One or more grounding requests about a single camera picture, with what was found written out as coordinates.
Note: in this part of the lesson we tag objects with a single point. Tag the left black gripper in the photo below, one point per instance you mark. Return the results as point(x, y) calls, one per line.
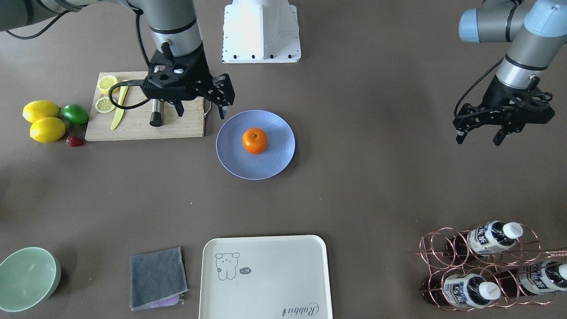
point(499, 95)

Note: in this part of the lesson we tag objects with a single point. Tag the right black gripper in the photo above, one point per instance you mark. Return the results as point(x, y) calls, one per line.
point(204, 69)

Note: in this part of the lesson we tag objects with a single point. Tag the orange mandarin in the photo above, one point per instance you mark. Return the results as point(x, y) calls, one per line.
point(255, 141)

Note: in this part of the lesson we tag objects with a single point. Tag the blue plate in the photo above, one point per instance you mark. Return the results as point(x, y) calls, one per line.
point(235, 159)

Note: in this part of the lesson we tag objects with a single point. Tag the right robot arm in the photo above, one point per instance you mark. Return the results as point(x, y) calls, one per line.
point(171, 21)

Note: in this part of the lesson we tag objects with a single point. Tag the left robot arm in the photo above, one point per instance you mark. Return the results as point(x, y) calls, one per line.
point(536, 32)

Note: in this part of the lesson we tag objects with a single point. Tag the steel muddler black tip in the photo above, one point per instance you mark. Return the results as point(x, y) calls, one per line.
point(156, 113)

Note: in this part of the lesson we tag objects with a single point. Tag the wooden cutting board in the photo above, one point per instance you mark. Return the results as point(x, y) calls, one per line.
point(135, 123)

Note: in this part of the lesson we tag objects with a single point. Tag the yellow plastic knife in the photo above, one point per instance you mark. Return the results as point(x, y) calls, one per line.
point(119, 112)

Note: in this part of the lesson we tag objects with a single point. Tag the lemon half upper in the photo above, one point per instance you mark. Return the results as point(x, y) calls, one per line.
point(106, 82)

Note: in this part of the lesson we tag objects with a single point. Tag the lemon slice lower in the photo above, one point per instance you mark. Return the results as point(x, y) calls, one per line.
point(104, 105)

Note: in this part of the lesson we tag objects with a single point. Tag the tea bottle top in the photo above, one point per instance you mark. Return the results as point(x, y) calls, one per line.
point(482, 241)

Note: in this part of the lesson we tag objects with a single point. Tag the tea bottle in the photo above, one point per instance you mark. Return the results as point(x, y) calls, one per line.
point(539, 278)
point(482, 241)
point(460, 291)

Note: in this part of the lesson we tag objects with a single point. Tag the green lime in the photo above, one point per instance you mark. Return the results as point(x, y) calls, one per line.
point(75, 114)

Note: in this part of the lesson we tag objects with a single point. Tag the red strawberry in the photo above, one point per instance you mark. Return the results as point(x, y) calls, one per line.
point(74, 141)

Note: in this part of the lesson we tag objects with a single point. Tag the whole yellow lemon lower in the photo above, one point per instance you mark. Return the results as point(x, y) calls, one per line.
point(47, 130)

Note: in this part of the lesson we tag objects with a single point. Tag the whole yellow lemon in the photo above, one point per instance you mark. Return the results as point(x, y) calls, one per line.
point(40, 109)
point(47, 130)

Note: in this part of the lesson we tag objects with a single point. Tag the tea bottle bottom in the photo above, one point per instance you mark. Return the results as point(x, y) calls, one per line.
point(460, 291)
point(539, 278)

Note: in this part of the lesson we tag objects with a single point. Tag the whole yellow lemon upper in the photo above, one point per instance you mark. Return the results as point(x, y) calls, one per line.
point(40, 109)

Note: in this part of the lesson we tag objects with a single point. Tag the grey folded cloth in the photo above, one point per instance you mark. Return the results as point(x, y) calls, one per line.
point(157, 279)

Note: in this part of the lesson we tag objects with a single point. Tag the cream rabbit tray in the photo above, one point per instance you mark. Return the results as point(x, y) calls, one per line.
point(270, 277)

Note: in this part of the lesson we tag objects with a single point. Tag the green bowl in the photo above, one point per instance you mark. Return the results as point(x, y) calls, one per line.
point(28, 277)

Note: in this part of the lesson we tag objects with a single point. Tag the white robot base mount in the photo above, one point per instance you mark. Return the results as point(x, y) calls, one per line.
point(260, 31)

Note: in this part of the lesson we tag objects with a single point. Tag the copper wire bottle rack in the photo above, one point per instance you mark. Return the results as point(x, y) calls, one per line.
point(527, 250)

